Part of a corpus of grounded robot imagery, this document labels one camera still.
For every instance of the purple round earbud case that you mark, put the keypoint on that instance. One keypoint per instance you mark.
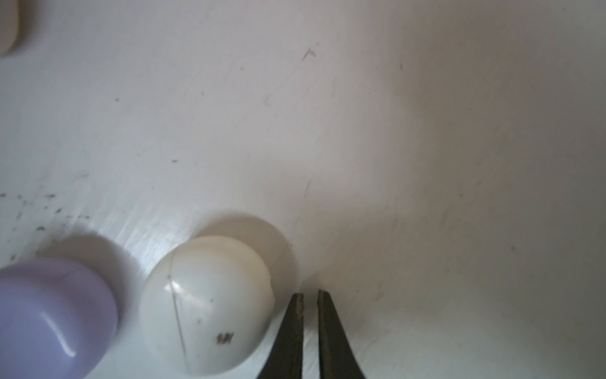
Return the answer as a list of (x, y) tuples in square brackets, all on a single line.
[(58, 319)]

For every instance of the white round earbud case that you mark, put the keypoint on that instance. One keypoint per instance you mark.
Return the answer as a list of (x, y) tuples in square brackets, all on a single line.
[(206, 306)]

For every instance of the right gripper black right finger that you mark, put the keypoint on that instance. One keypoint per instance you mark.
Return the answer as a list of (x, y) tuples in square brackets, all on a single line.
[(336, 357)]

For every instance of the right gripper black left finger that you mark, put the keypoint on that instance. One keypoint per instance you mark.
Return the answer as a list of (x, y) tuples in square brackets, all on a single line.
[(286, 356)]

